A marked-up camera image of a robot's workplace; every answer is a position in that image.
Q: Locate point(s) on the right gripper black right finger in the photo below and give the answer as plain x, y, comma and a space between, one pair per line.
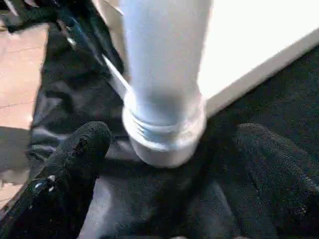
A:
281, 189

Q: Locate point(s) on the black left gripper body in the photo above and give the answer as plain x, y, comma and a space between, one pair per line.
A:
74, 15

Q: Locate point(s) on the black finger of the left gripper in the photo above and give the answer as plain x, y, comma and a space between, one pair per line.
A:
99, 37

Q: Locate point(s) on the white plastic table leg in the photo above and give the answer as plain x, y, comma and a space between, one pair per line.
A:
164, 62

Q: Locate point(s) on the white plastic table top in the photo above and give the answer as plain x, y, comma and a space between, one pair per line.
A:
249, 49

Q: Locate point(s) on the black mat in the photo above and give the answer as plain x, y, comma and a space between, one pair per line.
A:
162, 199

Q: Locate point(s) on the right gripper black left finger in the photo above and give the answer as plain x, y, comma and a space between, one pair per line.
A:
57, 189

